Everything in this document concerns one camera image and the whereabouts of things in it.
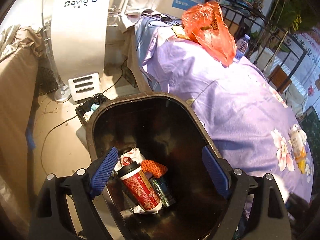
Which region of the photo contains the small black lined bin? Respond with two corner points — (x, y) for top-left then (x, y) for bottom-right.
(75, 93), (109, 127)

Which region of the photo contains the white tissue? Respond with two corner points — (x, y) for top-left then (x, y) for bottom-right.
(272, 174), (290, 203)

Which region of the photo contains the white David B machine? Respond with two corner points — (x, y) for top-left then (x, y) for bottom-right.
(50, 0), (110, 101)

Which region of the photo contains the black iron bed frame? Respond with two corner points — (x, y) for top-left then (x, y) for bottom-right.
(205, 0), (307, 83)

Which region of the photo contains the orange foam fruit net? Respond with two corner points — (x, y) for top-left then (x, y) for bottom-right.
(140, 160), (168, 178)

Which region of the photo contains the orange juice bottle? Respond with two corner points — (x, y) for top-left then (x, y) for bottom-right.
(289, 124), (307, 174)

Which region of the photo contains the brown cushion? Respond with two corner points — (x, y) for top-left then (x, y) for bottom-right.
(268, 65), (292, 94)

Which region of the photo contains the clear water bottle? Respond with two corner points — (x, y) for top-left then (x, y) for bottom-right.
(234, 34), (250, 61)

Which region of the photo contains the red patterned paper cup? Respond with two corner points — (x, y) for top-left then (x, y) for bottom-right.
(117, 161), (163, 213)

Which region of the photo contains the orange plastic bag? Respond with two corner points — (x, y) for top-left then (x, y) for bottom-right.
(182, 1), (236, 67)

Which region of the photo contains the black trash bin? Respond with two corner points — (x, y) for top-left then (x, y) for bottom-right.
(85, 91), (241, 240)

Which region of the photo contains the purple floral bed sheet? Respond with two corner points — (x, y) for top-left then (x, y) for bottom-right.
(135, 17), (313, 201)

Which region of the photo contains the green tissue box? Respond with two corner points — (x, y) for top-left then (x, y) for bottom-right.
(149, 177), (175, 207)

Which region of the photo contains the white wrapper with red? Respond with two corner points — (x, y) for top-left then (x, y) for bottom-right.
(120, 147), (145, 167)

